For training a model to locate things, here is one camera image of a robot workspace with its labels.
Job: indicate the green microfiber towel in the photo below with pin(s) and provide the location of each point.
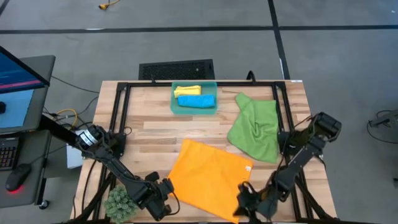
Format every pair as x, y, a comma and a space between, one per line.
258, 130

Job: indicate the white box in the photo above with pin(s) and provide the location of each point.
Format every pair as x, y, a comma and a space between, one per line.
74, 160

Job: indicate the black desk leg bar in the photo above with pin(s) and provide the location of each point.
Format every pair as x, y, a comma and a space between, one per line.
59, 130

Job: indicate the black stand foot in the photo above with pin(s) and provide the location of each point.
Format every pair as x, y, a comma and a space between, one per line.
385, 119

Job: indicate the orange microfiber towel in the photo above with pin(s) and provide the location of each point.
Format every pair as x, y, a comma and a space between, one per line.
208, 180

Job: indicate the black-framed computer screen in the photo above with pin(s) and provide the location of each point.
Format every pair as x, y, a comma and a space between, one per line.
18, 74

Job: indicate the blue microfiber towel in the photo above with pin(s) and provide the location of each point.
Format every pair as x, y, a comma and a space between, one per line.
196, 101

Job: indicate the yellow plug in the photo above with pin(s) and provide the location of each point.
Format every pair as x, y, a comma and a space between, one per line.
103, 6

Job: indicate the black metal table frame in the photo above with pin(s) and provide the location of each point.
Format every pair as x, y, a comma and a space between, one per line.
126, 99

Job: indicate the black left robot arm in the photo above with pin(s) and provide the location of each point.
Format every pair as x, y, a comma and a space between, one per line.
115, 165

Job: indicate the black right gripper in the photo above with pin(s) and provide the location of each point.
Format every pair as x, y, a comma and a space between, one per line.
264, 200

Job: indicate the grey-framed computer screen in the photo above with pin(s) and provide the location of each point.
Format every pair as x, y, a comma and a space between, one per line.
40, 102

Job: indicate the small green artificial plant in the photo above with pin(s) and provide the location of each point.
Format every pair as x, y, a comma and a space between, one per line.
119, 207

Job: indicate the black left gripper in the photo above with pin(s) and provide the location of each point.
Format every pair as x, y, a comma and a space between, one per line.
152, 199

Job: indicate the black computer mouse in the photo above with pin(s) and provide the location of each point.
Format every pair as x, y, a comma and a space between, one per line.
17, 177

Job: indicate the yellow microfiber towel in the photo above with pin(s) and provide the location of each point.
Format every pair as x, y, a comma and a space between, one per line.
186, 91

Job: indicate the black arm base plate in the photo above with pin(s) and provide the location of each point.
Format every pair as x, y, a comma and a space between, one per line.
119, 146
283, 138

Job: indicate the backlit computer keyboard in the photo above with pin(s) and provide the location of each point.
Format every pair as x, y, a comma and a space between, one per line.
7, 155

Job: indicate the teal translucent plastic basket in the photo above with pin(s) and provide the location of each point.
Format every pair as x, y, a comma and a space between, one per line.
192, 111

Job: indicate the black caster wheel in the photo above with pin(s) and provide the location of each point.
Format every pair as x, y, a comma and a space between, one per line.
44, 204

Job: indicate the grey side desk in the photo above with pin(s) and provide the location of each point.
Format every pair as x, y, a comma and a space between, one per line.
35, 194

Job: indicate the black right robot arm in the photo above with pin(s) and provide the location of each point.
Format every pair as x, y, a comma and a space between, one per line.
298, 161

